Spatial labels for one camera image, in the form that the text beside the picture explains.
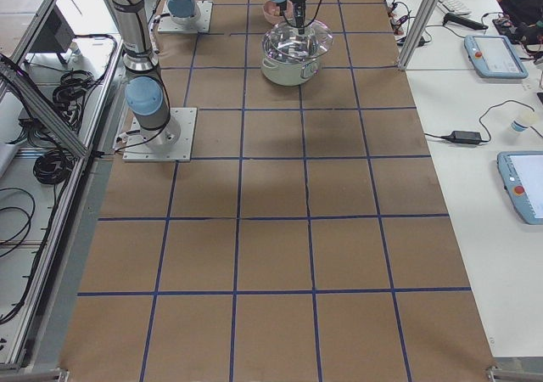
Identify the glass pot lid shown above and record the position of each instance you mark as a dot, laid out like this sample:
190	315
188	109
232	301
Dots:
286	44

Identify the mint green steel pot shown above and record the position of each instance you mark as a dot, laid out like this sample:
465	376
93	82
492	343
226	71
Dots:
289	74

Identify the pink bowl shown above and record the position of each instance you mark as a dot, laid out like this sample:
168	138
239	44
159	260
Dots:
271	12

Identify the right far teach pendant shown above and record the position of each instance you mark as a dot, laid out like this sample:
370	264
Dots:
494	57

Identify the teach pendant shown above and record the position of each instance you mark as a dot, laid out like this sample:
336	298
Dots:
494	57
521	173

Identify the right black power adapter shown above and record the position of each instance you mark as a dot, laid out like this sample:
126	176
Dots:
463	137

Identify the right side paper cup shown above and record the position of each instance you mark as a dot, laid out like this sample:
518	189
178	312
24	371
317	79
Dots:
524	120

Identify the right near teach pendant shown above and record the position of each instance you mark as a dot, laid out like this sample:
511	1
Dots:
521	173

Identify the aluminium frame post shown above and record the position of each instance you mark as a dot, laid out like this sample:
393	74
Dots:
422	17

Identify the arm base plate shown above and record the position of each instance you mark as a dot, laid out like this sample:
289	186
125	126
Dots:
173	143
199	22

